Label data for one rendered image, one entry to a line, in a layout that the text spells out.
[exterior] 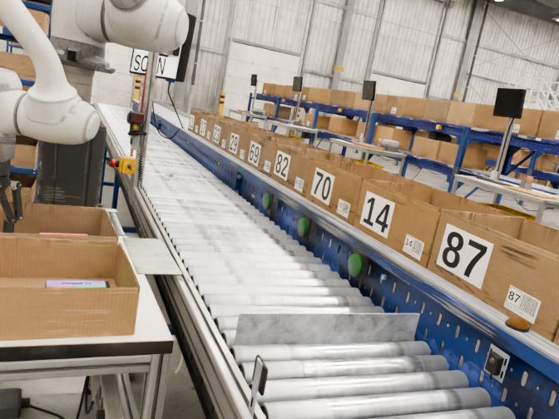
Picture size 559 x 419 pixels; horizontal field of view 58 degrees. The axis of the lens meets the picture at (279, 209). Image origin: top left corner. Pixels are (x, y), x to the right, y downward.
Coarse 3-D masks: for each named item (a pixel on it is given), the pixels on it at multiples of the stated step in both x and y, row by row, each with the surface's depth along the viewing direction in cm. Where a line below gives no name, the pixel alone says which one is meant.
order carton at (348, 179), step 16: (320, 160) 202; (336, 176) 181; (352, 176) 172; (368, 176) 212; (384, 176) 204; (400, 176) 194; (336, 192) 180; (352, 192) 171; (336, 208) 180; (352, 208) 170; (352, 224) 169
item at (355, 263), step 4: (352, 256) 153; (356, 256) 151; (360, 256) 150; (352, 260) 152; (356, 260) 150; (360, 260) 149; (352, 264) 152; (356, 264) 150; (360, 264) 149; (352, 268) 152; (356, 268) 150; (360, 268) 149; (352, 272) 152; (356, 272) 150; (360, 272) 149; (356, 276) 151
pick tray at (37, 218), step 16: (0, 208) 137; (32, 208) 141; (48, 208) 142; (64, 208) 144; (80, 208) 146; (96, 208) 148; (0, 224) 138; (16, 224) 140; (32, 224) 142; (48, 224) 143; (64, 224) 145; (80, 224) 147; (96, 224) 149; (112, 224) 134; (96, 240) 123; (112, 240) 124
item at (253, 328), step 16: (240, 320) 104; (256, 320) 106; (272, 320) 107; (288, 320) 109; (304, 320) 110; (320, 320) 112; (336, 320) 113; (352, 320) 115; (368, 320) 117; (384, 320) 118; (400, 320) 120; (416, 320) 122; (240, 336) 105; (256, 336) 107; (272, 336) 108; (288, 336) 110; (304, 336) 111; (320, 336) 113; (336, 336) 114; (352, 336) 116; (368, 336) 118; (384, 336) 120; (400, 336) 122
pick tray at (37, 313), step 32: (0, 256) 111; (32, 256) 114; (64, 256) 117; (96, 256) 120; (0, 288) 87; (32, 288) 89; (64, 288) 91; (96, 288) 94; (128, 288) 96; (0, 320) 88; (32, 320) 90; (64, 320) 93; (96, 320) 95; (128, 320) 98
